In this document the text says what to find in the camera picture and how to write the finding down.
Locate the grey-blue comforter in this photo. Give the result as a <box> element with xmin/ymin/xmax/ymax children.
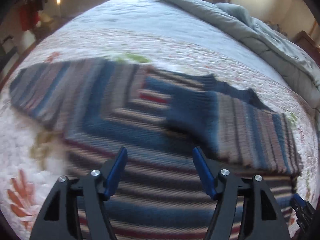
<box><xmin>131</xmin><ymin>0</ymin><xmax>320</xmax><ymax>106</ymax></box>

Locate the blue striped knit sweater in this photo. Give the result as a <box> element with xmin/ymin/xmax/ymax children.
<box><xmin>9</xmin><ymin>59</ymin><xmax>302</xmax><ymax>239</ymax></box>

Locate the floral quilted bedspread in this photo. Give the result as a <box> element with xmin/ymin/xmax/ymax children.
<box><xmin>1</xmin><ymin>0</ymin><xmax>319</xmax><ymax>239</ymax></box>

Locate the dark wooden headboard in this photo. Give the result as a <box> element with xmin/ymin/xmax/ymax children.
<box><xmin>292</xmin><ymin>20</ymin><xmax>319</xmax><ymax>66</ymax></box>

